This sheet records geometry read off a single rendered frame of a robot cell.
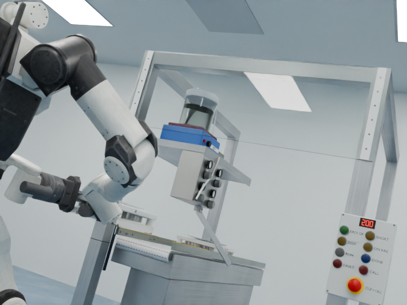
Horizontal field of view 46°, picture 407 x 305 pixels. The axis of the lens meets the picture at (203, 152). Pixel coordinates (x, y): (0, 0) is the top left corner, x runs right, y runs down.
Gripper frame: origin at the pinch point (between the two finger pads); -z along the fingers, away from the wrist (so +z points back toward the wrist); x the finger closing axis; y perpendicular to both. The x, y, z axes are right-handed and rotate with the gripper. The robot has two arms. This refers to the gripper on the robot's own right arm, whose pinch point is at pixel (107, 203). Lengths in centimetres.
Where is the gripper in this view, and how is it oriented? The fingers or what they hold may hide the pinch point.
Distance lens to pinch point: 164.4
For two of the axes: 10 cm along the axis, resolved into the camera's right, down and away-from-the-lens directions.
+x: -2.4, 9.6, -1.6
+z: 1.2, -1.4, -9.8
